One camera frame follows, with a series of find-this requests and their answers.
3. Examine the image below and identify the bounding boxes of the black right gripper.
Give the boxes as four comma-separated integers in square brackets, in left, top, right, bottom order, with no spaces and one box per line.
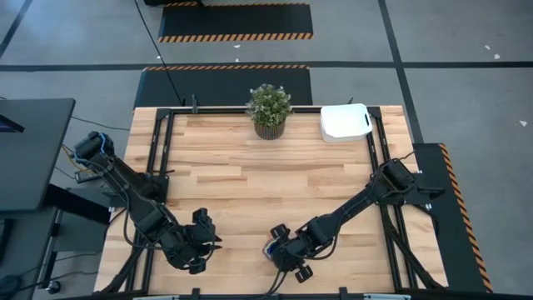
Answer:
[269,223,312,273]

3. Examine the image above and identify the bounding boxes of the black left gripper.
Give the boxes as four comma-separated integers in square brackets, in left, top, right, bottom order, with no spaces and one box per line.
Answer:
[165,226,223,276]

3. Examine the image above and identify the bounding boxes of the large orange measuring cup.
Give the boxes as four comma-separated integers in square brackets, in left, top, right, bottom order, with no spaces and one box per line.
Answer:
[262,237,278,262]

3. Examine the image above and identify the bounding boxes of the white plastic basket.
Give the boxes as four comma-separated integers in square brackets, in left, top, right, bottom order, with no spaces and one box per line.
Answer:
[319,102,374,144]

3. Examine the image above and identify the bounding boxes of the potted green plant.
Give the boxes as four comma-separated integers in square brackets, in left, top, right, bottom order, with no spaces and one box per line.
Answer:
[245,82,294,141]

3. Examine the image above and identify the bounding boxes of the black power adapter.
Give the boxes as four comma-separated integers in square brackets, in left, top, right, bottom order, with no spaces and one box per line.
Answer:
[74,169,103,184]

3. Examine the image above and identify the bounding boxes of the black mat one striped edge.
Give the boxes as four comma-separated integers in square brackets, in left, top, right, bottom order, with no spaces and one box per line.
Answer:
[133,64,313,108]

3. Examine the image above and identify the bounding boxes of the long narrow striped black mat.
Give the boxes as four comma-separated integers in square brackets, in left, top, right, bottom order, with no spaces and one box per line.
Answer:
[411,143,495,293]

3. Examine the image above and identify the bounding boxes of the grey side desk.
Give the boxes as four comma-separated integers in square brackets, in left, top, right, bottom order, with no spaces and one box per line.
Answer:
[0,206,112,300]

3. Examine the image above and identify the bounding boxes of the black desk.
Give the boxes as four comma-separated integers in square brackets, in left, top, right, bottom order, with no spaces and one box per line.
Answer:
[0,97,77,213]

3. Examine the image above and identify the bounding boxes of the black mat two striped edges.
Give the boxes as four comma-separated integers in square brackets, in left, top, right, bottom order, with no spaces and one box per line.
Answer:
[157,2,315,43]

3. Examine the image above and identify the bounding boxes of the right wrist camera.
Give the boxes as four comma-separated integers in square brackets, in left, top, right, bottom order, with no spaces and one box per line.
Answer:
[294,263,315,284]

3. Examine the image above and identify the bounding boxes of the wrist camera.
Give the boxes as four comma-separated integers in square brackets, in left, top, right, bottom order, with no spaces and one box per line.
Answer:
[294,263,315,284]
[192,207,214,229]

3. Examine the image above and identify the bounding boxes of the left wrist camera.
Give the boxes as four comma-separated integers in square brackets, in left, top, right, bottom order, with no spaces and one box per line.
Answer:
[192,207,214,229]

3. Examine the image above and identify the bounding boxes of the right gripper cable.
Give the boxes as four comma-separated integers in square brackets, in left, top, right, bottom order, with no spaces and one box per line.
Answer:
[266,268,288,298]

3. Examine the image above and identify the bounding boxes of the black aluminium table frame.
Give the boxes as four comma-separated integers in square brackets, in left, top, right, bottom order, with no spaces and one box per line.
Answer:
[99,106,449,300]

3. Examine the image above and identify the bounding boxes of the long black floor cable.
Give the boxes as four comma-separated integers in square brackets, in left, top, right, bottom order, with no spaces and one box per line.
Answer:
[132,0,184,106]

